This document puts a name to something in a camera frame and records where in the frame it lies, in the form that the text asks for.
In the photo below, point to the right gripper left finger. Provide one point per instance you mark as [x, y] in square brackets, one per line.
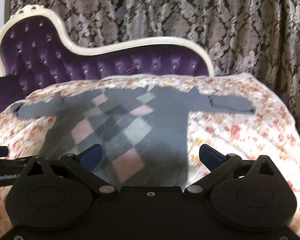
[82, 166]

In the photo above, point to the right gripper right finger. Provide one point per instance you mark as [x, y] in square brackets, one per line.
[221, 167]

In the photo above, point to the grey argyle sweater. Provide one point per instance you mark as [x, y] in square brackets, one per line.
[142, 131]

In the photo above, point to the floral bedspread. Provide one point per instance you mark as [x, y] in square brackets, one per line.
[270, 131]

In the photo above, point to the purple tufted headboard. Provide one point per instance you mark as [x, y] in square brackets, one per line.
[36, 52]

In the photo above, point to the damask patterned curtain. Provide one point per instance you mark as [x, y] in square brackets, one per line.
[261, 37]

